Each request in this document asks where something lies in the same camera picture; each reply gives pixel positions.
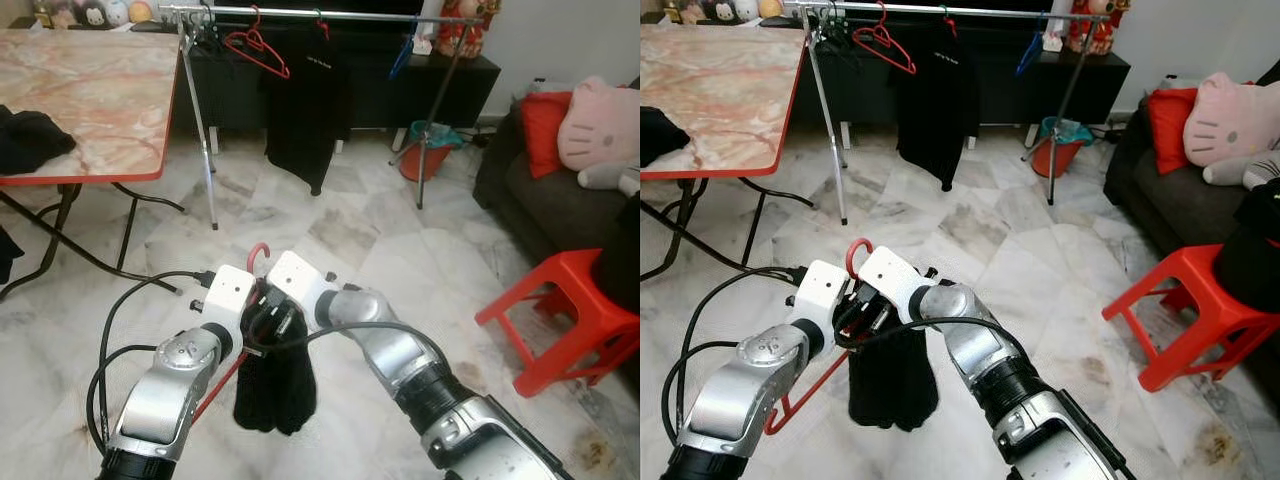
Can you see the black low TV cabinet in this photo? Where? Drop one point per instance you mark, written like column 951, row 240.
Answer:
column 1030, row 90
column 400, row 95

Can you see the silver metal clothes rack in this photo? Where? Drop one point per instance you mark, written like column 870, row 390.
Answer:
column 1000, row 12
column 370, row 16

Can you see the black round plush toy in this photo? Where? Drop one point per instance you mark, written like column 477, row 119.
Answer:
column 722, row 12
column 94, row 15

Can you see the pink cat face pillow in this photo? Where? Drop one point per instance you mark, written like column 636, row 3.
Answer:
column 600, row 125
column 1235, row 120

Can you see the red cushion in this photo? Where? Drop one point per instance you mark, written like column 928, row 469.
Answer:
column 542, row 130
column 1170, row 128

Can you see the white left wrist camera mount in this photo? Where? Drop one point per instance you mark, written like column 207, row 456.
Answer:
column 822, row 288
column 228, row 290

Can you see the small white box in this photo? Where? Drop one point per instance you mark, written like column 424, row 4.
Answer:
column 1050, row 42
column 422, row 46

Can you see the red plastic bucket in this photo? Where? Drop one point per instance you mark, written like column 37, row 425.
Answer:
column 435, row 162
column 1068, row 158

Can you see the red gold figurine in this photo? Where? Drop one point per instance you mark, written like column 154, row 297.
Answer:
column 1098, row 26
column 465, row 28

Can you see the black crumpled garment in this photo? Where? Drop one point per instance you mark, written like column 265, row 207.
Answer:
column 660, row 135
column 30, row 140

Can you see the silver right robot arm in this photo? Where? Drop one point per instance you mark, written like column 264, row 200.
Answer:
column 1030, row 400
column 440, row 400

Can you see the black draped garment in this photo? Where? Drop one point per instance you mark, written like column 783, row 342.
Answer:
column 625, row 255
column 1250, row 250

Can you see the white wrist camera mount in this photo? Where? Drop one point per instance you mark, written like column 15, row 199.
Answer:
column 893, row 275
column 228, row 290
column 822, row 288
column 300, row 280

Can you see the blue plastic hanger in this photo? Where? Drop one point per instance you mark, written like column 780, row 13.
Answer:
column 399, row 60
column 1028, row 58

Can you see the bare red plastic hanger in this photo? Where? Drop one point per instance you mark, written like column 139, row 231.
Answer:
column 883, row 28
column 256, row 32

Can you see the black shirt white print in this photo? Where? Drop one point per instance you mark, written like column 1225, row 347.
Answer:
column 305, row 120
column 935, row 115

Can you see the teal plastic bag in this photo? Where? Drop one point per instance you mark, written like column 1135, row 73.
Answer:
column 440, row 135
column 1072, row 131

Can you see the red hanger inside shirt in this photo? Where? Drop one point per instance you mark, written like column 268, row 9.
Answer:
column 948, row 22
column 322, row 25

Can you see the orange round plush toy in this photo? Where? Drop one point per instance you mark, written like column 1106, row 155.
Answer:
column 142, row 11
column 770, row 9

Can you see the white round plush toy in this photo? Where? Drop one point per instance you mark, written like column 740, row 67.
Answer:
column 746, row 10
column 117, row 12

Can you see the grey Totoro plush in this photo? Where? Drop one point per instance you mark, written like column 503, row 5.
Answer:
column 610, row 180
column 1245, row 172

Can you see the black flat television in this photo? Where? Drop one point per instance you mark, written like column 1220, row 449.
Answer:
column 950, row 4
column 320, row 5

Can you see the red plastic stool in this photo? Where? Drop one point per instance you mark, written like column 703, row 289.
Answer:
column 580, row 290
column 1200, row 285

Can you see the black shirt gold logo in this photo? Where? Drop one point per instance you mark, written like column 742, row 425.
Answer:
column 890, row 385
column 275, row 390

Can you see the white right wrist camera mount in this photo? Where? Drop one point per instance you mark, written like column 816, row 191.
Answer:
column 893, row 275
column 300, row 280

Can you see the marble pattern folding table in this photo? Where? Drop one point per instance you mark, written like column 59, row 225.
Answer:
column 720, row 90
column 100, row 90

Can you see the beige wooden cupboard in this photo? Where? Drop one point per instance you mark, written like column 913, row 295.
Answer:
column 12, row 12

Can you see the dark grey fabric sofa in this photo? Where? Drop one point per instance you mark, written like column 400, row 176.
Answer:
column 1170, row 205
column 550, row 215

